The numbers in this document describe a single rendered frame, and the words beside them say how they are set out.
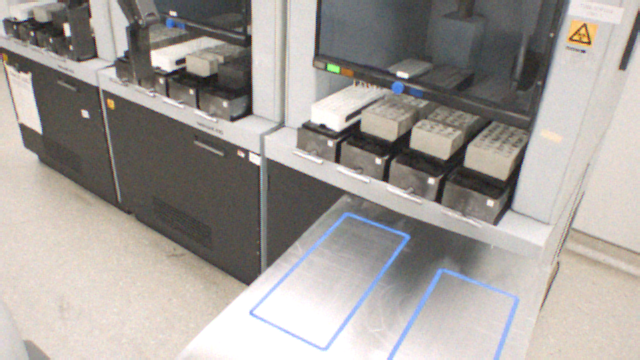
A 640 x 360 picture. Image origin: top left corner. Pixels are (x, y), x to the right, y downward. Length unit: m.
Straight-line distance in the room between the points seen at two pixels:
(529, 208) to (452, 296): 0.47
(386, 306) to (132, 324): 1.30
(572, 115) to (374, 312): 0.63
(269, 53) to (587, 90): 0.88
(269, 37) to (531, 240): 0.91
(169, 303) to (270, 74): 0.97
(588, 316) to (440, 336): 1.51
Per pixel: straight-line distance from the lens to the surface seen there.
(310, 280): 0.92
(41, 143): 2.92
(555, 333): 2.19
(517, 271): 1.03
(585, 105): 1.22
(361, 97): 1.55
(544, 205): 1.33
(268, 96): 1.64
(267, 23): 1.57
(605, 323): 2.33
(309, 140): 1.46
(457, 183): 1.28
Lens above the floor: 1.44
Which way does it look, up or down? 31 degrees down
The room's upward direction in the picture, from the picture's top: 4 degrees clockwise
